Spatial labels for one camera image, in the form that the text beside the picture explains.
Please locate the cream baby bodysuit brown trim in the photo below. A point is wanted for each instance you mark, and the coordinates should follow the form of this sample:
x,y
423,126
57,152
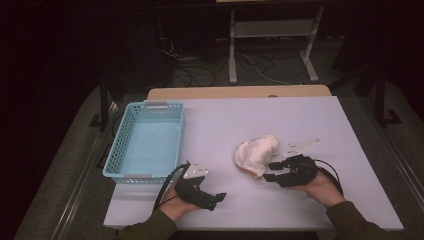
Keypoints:
x,y
256,155

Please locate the light blue plastic basket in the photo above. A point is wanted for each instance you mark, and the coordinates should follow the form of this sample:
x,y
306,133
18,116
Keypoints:
x,y
146,146

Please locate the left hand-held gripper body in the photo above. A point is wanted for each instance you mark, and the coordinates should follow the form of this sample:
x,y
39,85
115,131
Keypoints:
x,y
195,195

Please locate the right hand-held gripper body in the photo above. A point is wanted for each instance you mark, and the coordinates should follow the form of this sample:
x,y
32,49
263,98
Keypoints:
x,y
298,171

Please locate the black metal stand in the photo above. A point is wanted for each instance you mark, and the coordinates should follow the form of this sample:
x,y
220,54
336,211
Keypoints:
x,y
104,100
380,96

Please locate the metal floor rail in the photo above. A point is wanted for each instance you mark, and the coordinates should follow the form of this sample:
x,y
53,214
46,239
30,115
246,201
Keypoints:
x,y
400,166
80,190

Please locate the person's right hand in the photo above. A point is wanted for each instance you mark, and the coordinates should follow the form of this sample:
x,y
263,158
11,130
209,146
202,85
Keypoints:
x,y
325,191

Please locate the white metal desk frame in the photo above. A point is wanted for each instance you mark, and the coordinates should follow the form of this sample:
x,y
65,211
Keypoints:
x,y
273,28

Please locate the person's left hand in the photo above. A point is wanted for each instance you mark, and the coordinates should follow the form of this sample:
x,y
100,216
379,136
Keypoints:
x,y
176,206

